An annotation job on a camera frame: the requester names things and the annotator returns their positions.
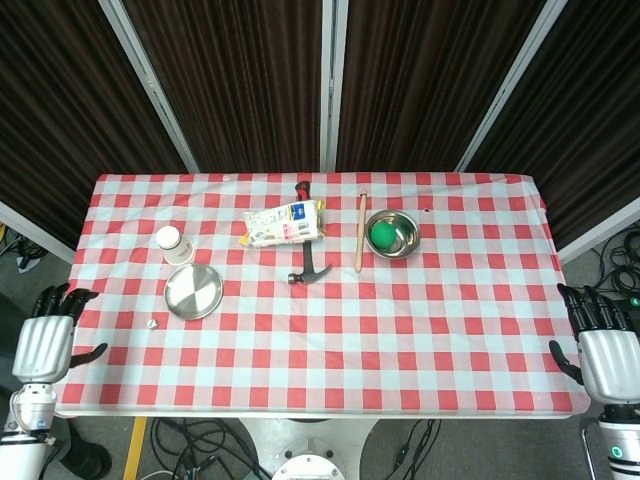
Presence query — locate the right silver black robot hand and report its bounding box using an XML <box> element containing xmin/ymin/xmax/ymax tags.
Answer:
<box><xmin>548</xmin><ymin>282</ymin><xmax>640</xmax><ymax>406</ymax></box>

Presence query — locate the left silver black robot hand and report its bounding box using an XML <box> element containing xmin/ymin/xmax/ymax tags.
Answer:
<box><xmin>10</xmin><ymin>282</ymin><xmax>109</xmax><ymax>385</ymax></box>

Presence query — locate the white paper cup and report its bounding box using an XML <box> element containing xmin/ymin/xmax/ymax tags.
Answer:
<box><xmin>155</xmin><ymin>225</ymin><xmax>197</xmax><ymax>266</ymax></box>

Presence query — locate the silver metal plate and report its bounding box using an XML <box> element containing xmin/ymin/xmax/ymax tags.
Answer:
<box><xmin>163</xmin><ymin>263</ymin><xmax>225</xmax><ymax>321</ymax></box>

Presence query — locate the black shoe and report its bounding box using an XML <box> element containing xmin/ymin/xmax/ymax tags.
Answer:
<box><xmin>63</xmin><ymin>417</ymin><xmax>114</xmax><ymax>480</ymax></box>

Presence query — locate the yellow floor tape strip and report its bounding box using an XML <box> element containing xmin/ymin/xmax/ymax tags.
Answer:
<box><xmin>122</xmin><ymin>417</ymin><xmax>149</xmax><ymax>480</ymax></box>

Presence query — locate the dark ribbed partition panel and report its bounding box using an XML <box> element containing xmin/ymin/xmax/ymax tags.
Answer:
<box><xmin>464</xmin><ymin>0</ymin><xmax>640</xmax><ymax>251</ymax></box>
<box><xmin>337</xmin><ymin>0</ymin><xmax>546</xmax><ymax>174</ymax></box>
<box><xmin>0</xmin><ymin>0</ymin><xmax>189</xmax><ymax>250</ymax></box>
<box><xmin>122</xmin><ymin>0</ymin><xmax>326</xmax><ymax>174</ymax></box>

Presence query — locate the steel bowl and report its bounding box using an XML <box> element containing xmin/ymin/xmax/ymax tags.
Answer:
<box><xmin>364</xmin><ymin>209</ymin><xmax>421</xmax><ymax>260</ymax></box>

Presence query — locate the green ball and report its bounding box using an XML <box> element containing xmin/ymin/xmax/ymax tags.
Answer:
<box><xmin>369</xmin><ymin>221</ymin><xmax>397</xmax><ymax>250</ymax></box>

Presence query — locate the red white checkered tablecloth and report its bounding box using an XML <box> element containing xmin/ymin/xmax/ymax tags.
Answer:
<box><xmin>52</xmin><ymin>172</ymin><xmax>591</xmax><ymax>417</ymax></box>

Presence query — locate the white plastic snack package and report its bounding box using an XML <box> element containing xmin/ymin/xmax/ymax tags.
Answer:
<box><xmin>238</xmin><ymin>198</ymin><xmax>327</xmax><ymax>250</ymax></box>

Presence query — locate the black claw hammer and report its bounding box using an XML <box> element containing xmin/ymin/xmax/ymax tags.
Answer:
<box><xmin>287</xmin><ymin>180</ymin><xmax>334</xmax><ymax>286</ymax></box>

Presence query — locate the wooden stick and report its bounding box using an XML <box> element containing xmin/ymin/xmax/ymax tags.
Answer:
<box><xmin>354</xmin><ymin>188</ymin><xmax>369</xmax><ymax>274</ymax></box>

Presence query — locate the black floor cable bundle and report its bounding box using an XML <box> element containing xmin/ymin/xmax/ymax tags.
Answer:
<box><xmin>387</xmin><ymin>418</ymin><xmax>442</xmax><ymax>475</ymax></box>
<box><xmin>593</xmin><ymin>233</ymin><xmax>640</xmax><ymax>299</ymax></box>
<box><xmin>148</xmin><ymin>417</ymin><xmax>269</xmax><ymax>480</ymax></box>
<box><xmin>0</xmin><ymin>223</ymin><xmax>49</xmax><ymax>274</ymax></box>

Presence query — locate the grey metal partition rail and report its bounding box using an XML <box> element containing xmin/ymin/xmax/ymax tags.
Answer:
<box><xmin>557</xmin><ymin>197</ymin><xmax>640</xmax><ymax>265</ymax></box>
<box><xmin>0</xmin><ymin>199</ymin><xmax>76</xmax><ymax>265</ymax></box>

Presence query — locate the grey metal partition post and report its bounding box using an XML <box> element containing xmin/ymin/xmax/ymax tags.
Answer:
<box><xmin>319</xmin><ymin>0</ymin><xmax>350</xmax><ymax>174</ymax></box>
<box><xmin>454</xmin><ymin>0</ymin><xmax>570</xmax><ymax>174</ymax></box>
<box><xmin>98</xmin><ymin>0</ymin><xmax>201</xmax><ymax>174</ymax></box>

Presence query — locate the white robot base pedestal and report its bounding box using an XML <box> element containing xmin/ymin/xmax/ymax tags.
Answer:
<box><xmin>237</xmin><ymin>417</ymin><xmax>381</xmax><ymax>480</ymax></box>

